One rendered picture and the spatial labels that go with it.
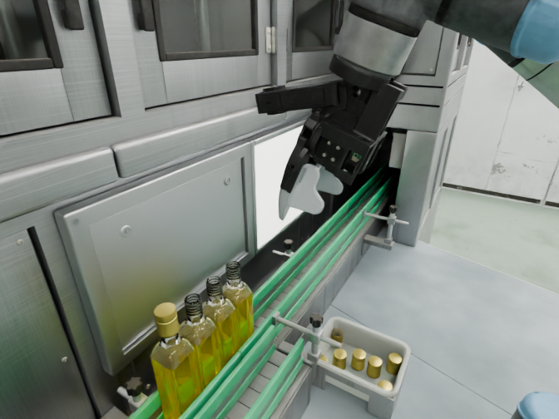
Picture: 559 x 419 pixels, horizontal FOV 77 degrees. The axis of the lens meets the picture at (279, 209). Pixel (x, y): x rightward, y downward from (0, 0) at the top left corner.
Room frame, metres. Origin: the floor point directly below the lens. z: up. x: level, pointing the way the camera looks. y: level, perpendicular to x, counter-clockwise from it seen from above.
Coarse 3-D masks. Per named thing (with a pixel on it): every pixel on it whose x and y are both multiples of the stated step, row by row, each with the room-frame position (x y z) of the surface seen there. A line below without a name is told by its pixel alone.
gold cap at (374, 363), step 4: (372, 356) 0.64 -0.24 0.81; (372, 360) 0.63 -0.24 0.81; (376, 360) 0.63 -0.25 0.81; (380, 360) 0.63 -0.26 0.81; (368, 364) 0.62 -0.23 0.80; (372, 364) 0.61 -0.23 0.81; (376, 364) 0.61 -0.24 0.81; (380, 364) 0.61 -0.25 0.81; (368, 368) 0.62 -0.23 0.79; (372, 368) 0.61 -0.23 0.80; (376, 368) 0.61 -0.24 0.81; (380, 368) 0.61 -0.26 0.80; (368, 372) 0.62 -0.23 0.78; (372, 372) 0.61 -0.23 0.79; (376, 372) 0.61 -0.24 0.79; (380, 372) 0.62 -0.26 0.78; (372, 376) 0.61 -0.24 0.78; (376, 376) 0.61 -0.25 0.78
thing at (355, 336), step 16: (336, 320) 0.74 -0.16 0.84; (352, 336) 0.72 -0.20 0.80; (368, 336) 0.70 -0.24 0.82; (384, 336) 0.68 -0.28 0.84; (352, 352) 0.69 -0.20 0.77; (368, 352) 0.69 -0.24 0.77; (384, 352) 0.67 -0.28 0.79; (400, 352) 0.65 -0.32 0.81; (336, 368) 0.58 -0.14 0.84; (352, 368) 0.64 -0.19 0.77; (384, 368) 0.64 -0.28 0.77; (400, 368) 0.58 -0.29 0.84; (368, 384) 0.54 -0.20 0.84; (400, 384) 0.54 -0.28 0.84
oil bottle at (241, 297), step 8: (224, 288) 0.57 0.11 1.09; (232, 288) 0.56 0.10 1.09; (240, 288) 0.57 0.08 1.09; (248, 288) 0.58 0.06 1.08; (224, 296) 0.56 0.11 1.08; (232, 296) 0.55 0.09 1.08; (240, 296) 0.56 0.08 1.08; (248, 296) 0.57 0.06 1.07; (240, 304) 0.55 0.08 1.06; (248, 304) 0.57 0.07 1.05; (240, 312) 0.55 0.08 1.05; (248, 312) 0.57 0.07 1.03; (240, 320) 0.55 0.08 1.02; (248, 320) 0.57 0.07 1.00; (240, 328) 0.55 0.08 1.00; (248, 328) 0.57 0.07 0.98; (240, 336) 0.55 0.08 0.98; (248, 336) 0.57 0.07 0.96; (240, 344) 0.54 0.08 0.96
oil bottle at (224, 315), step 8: (208, 304) 0.52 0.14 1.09; (224, 304) 0.52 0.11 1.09; (232, 304) 0.53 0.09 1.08; (208, 312) 0.51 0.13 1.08; (216, 312) 0.50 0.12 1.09; (224, 312) 0.51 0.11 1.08; (232, 312) 0.53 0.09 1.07; (216, 320) 0.50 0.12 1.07; (224, 320) 0.50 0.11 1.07; (232, 320) 0.53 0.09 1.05; (224, 328) 0.50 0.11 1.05; (232, 328) 0.52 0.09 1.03; (224, 336) 0.50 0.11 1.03; (232, 336) 0.52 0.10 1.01; (224, 344) 0.50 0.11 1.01; (232, 344) 0.52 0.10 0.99; (224, 352) 0.50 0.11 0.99; (232, 352) 0.52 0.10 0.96; (224, 360) 0.50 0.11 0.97
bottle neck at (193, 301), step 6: (192, 294) 0.49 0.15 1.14; (198, 294) 0.49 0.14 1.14; (186, 300) 0.47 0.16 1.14; (192, 300) 0.49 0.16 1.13; (198, 300) 0.47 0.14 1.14; (186, 306) 0.47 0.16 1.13; (192, 306) 0.46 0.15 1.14; (198, 306) 0.47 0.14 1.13; (186, 312) 0.47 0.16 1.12; (192, 312) 0.46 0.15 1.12; (198, 312) 0.47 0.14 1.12; (192, 318) 0.46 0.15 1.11; (198, 318) 0.47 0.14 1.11; (192, 324) 0.46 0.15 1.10
